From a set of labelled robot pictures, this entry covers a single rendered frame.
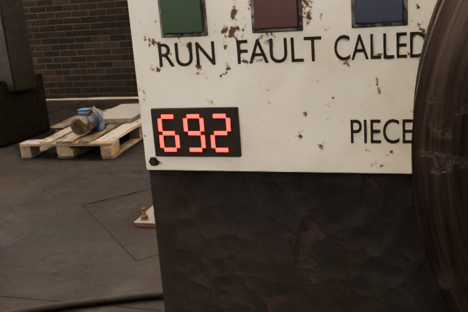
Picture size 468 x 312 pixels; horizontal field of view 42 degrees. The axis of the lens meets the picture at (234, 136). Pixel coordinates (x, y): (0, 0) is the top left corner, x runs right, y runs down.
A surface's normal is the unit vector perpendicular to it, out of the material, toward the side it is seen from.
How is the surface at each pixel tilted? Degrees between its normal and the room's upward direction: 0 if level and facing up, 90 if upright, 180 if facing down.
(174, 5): 90
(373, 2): 90
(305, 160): 90
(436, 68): 90
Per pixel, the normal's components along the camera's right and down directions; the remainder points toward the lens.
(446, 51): -0.28, 0.25
